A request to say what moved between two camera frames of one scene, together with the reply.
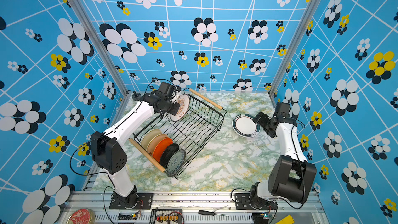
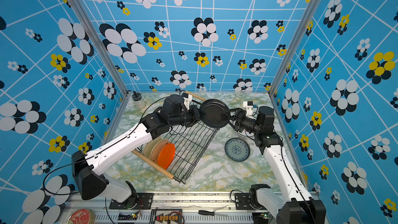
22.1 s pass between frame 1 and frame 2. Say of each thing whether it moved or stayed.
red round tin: stayed
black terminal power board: stayed
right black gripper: moved
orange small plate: moved
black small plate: moved
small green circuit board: stayed
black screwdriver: stayed
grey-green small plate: moved
